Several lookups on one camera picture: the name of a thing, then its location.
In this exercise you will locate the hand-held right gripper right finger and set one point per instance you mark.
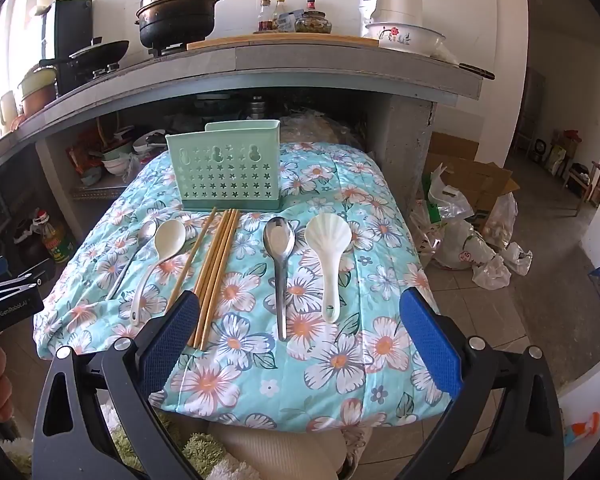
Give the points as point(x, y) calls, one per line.
point(430, 340)

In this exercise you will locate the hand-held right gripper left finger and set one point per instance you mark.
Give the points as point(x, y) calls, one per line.
point(170, 340)

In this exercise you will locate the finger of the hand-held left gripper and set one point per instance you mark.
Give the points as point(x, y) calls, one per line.
point(30, 272)

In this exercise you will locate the wooden chopstick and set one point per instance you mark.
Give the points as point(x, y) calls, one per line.
point(215, 260)
point(226, 260)
point(195, 252)
point(220, 260)

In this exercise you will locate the white ceramic spoon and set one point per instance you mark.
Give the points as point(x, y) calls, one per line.
point(170, 237)

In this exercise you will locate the small metal spoon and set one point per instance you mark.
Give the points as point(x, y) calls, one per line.
point(147, 231)

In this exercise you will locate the white rice paddle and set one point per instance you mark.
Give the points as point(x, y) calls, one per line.
point(327, 240)

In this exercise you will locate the large metal spoon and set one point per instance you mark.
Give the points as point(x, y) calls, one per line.
point(279, 240)

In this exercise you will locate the green plastic utensil holder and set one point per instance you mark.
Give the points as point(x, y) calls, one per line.
point(220, 175)

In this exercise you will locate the dark brown jar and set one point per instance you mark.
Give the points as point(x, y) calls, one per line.
point(27, 250)

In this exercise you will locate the yellow cooking oil bottle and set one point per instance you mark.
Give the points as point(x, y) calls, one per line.
point(57, 245)

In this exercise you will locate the white plastic bag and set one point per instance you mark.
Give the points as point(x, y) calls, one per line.
point(492, 275)
point(519, 259)

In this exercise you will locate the white bag red print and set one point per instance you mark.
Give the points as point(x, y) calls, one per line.
point(465, 250)

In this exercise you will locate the perforated metal shelf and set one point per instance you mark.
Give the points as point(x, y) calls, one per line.
point(97, 191)

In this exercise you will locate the teal floral blanket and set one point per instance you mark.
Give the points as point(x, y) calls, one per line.
point(280, 375)

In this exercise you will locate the person's fluffy robe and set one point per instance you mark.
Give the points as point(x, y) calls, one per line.
point(200, 452)

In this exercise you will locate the red orange plastic packet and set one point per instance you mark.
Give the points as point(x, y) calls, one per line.
point(80, 157)

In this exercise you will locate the person's white shoe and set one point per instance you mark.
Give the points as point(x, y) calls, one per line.
point(357, 447)

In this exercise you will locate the clear plastic bag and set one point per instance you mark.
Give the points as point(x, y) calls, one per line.
point(502, 220)

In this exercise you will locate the pile of bowls and plates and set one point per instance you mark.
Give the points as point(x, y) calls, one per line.
point(115, 160)

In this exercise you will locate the person's white trouser leg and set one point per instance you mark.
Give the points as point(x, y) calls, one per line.
point(280, 452)

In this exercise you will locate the cardboard box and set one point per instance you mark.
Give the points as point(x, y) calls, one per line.
point(480, 180)

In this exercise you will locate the cream thermos jug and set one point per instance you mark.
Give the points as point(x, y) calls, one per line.
point(7, 106)

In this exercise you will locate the brown pot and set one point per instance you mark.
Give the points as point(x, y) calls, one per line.
point(37, 102)

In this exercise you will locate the orange blue toy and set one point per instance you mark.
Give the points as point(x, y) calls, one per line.
point(580, 430)

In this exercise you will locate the black gas stove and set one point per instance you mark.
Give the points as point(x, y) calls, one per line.
point(107, 69)

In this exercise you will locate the wooden chair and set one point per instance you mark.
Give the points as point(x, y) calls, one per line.
point(582, 180)

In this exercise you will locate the black wok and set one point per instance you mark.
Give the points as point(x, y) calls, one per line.
point(102, 50)

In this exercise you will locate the clear bag of yellow food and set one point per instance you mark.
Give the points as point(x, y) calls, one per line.
point(310, 127)

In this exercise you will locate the stack of steel pots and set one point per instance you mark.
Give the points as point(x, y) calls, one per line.
point(257, 106)

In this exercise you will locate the wooden door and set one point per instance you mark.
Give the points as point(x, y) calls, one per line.
point(530, 110)

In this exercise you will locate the black box appliance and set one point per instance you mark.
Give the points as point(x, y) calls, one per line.
point(72, 25)

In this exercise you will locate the crumpled white bag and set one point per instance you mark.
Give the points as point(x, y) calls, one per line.
point(44, 2)

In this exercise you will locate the black steamer pot steel lid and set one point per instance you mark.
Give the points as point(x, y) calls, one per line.
point(180, 20)

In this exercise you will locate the grey concrete kitchen counter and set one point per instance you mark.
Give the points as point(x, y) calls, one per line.
point(280, 67)

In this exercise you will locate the white floral enamel basin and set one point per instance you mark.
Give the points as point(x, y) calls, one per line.
point(400, 35)

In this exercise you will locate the wooden cutting board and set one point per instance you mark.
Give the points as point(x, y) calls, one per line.
point(280, 40)

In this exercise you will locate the clear bottle red label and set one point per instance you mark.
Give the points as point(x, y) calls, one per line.
point(265, 17)

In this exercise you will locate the glass jar of pickles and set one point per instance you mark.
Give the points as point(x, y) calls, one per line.
point(314, 22)

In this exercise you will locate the blue white packet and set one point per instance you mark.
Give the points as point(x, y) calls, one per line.
point(289, 21)

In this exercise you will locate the white rice cooker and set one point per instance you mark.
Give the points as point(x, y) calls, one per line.
point(390, 0)

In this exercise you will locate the yellow cap sauce bottle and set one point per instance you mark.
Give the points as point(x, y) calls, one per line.
point(279, 12)

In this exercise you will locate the dark bottle red cap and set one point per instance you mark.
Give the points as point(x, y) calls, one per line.
point(310, 4)

